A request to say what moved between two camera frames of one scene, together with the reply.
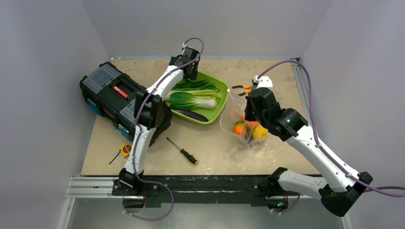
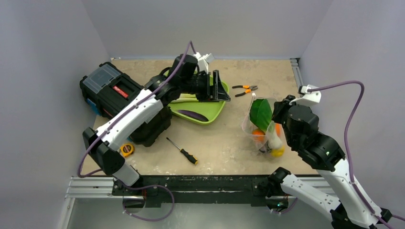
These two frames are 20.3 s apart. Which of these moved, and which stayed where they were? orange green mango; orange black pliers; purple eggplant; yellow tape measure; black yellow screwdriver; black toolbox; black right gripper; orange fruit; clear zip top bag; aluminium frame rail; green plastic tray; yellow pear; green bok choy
Moved: orange fruit; orange green mango; clear zip top bag; yellow pear; green bok choy; black right gripper
Stayed: purple eggplant; black yellow screwdriver; aluminium frame rail; yellow tape measure; black toolbox; green plastic tray; orange black pliers
